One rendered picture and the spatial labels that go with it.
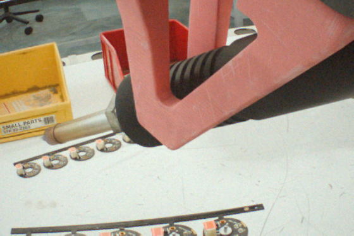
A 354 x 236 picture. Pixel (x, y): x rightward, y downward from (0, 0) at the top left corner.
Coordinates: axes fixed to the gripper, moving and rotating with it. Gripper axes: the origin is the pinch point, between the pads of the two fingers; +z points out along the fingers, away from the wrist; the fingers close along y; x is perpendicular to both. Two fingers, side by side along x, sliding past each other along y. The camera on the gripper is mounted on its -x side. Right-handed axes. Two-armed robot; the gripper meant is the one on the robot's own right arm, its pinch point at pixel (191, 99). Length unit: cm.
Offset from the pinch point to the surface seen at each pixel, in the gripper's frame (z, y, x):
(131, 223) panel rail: 14.0, -4.3, -1.8
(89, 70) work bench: 34, -29, -27
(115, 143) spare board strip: 26.5, -17.4, -12.2
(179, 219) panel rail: 13.1, -6.1, 0.0
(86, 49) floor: 183, -174, -146
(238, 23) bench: 137, -225, -85
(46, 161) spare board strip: 27.1, -10.7, -14.7
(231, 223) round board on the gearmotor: 11.9, -7.4, 2.3
